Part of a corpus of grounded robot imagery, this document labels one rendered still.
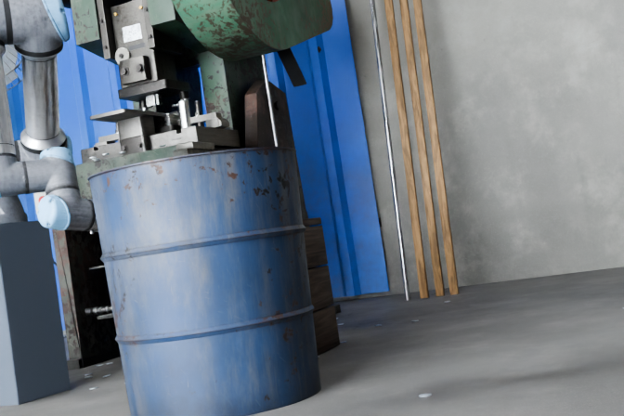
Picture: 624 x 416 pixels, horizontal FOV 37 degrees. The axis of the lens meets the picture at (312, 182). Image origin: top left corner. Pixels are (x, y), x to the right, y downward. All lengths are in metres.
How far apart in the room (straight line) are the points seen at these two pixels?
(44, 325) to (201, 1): 1.05
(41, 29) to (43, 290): 0.68
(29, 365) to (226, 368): 0.87
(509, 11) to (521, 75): 0.27
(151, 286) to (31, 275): 0.82
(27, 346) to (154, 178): 0.89
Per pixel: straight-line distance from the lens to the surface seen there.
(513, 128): 3.98
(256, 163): 1.74
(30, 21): 2.32
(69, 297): 3.10
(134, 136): 3.08
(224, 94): 3.32
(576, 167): 3.94
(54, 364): 2.55
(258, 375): 1.74
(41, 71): 2.40
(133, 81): 3.17
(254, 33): 2.94
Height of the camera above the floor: 0.30
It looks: 3 degrees up
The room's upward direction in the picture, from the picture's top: 9 degrees counter-clockwise
